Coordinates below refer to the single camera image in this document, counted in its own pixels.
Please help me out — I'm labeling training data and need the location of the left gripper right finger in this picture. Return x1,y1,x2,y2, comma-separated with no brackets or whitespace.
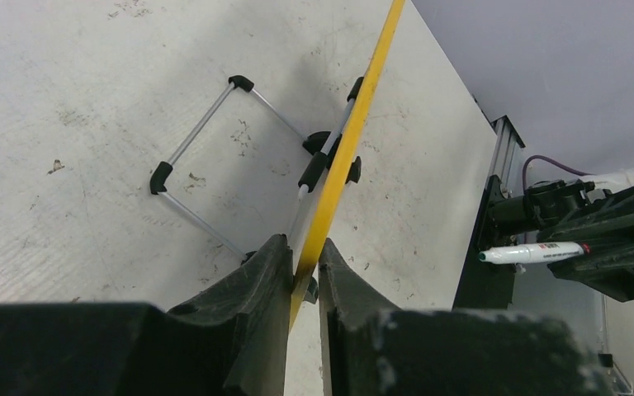
319,240,613,395

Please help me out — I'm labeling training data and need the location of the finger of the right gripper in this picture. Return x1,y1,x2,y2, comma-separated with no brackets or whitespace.
547,238,634,302
537,186,634,242

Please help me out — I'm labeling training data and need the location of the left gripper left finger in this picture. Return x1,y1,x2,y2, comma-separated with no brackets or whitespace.
0,234,292,395

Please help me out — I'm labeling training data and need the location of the yellow framed whiteboard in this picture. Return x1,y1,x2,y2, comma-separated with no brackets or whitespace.
289,1,405,328

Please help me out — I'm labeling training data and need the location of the white marker pen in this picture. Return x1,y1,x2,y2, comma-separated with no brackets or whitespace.
478,242,590,265

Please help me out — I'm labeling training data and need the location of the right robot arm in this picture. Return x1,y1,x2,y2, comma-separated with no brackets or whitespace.
478,180,634,302

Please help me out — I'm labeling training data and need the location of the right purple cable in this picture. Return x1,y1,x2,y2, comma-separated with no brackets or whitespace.
522,154,593,192

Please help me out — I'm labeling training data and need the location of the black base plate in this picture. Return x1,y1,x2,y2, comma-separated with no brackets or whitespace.
452,175,515,309

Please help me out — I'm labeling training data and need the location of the right aluminium rail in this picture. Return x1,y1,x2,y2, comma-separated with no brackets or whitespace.
489,115,526,191

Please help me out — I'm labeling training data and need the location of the wire whiteboard stand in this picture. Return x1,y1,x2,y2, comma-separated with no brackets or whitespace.
149,74,362,262

